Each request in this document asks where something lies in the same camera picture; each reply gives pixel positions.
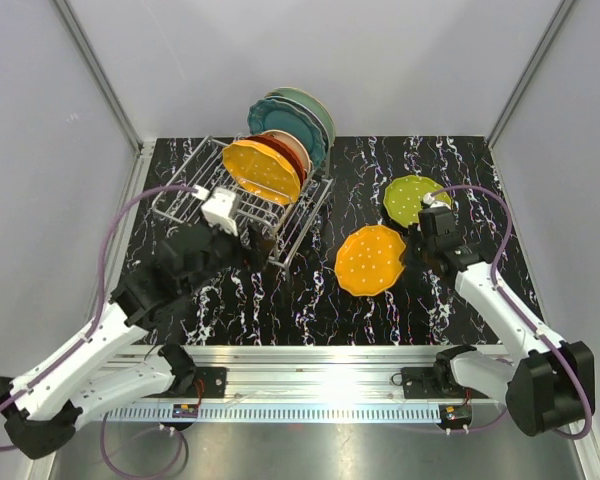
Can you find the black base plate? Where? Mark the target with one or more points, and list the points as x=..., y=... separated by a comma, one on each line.
x=421, y=383
x=213, y=381

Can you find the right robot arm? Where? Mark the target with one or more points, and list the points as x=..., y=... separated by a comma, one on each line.
x=547, y=384

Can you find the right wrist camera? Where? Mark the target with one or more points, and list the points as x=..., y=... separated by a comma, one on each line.
x=436, y=217

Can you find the yellow dotted plate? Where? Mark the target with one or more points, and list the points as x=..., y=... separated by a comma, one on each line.
x=262, y=171

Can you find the aluminium frame post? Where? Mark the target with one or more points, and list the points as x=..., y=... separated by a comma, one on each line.
x=540, y=52
x=79, y=37

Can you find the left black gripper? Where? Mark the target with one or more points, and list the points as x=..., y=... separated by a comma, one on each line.
x=256, y=255

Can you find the grey wire dish rack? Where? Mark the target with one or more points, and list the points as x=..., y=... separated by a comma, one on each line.
x=287, y=225

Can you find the green floral plate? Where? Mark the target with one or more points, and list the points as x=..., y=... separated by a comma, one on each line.
x=312, y=104

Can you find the red brown scalloped plate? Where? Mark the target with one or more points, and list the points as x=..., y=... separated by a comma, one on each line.
x=287, y=153

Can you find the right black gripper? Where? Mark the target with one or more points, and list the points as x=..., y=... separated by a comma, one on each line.
x=414, y=233

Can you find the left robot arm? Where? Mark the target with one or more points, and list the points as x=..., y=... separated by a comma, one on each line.
x=138, y=305

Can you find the cream plate with black flower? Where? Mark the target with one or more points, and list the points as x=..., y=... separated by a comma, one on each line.
x=294, y=144

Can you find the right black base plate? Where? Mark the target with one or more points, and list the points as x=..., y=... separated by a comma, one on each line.
x=421, y=383

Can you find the orange dotted plate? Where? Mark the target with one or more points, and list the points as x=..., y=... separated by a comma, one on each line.
x=370, y=261

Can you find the left aluminium frame post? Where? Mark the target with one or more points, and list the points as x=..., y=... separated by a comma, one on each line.
x=79, y=37

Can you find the aluminium mounting rail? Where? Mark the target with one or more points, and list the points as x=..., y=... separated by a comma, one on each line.
x=110, y=370

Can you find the right aluminium frame post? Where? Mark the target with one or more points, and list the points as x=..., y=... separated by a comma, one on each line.
x=540, y=52

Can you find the teal plate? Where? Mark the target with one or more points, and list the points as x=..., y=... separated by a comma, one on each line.
x=276, y=114

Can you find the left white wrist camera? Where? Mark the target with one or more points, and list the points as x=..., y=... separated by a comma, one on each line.
x=219, y=207

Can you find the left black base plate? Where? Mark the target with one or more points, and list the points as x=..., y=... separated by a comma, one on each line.
x=213, y=381

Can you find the white slotted cable duct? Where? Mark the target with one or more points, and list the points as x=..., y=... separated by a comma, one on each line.
x=170, y=412

